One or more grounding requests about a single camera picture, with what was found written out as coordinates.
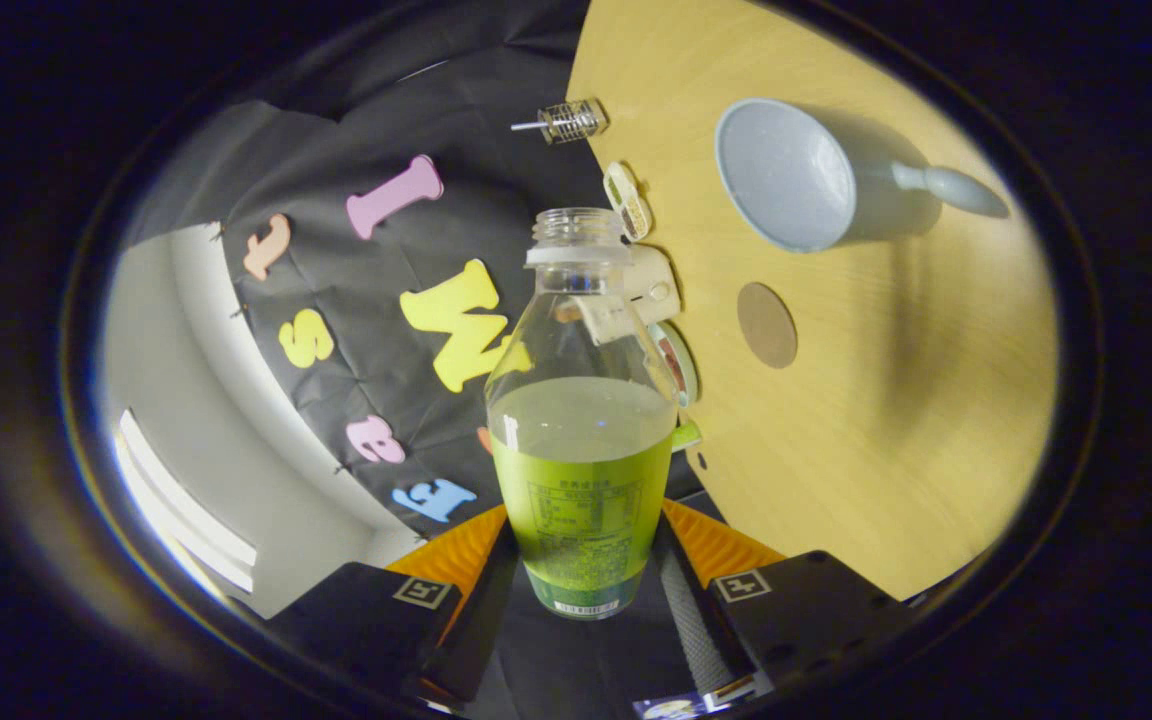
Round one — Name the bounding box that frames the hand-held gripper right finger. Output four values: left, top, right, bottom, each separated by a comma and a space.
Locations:
651, 497, 922, 706

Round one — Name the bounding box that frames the cream toaster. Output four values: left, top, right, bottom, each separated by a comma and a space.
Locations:
576, 243, 682, 346

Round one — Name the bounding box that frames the round brown coaster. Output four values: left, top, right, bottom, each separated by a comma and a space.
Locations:
736, 282, 799, 370

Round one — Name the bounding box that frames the pale grey cup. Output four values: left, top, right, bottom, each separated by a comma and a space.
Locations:
714, 97, 1012, 254

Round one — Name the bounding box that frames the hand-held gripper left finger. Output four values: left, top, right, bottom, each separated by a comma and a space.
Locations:
266, 503, 522, 706

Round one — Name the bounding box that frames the wooden table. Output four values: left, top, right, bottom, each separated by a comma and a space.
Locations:
566, 0, 1059, 601

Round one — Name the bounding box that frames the clear juice bottle green label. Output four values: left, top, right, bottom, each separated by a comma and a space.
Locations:
484, 207, 682, 621

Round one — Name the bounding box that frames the wire mesh holder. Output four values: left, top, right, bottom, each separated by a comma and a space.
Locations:
541, 98, 609, 146

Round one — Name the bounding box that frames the pale green plate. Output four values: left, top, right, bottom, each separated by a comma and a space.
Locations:
648, 322, 700, 409

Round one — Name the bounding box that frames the ceiling light panel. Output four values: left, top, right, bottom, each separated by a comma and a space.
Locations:
114, 408, 259, 596

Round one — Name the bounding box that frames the white divided tray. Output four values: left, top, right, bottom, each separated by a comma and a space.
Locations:
603, 161, 653, 242

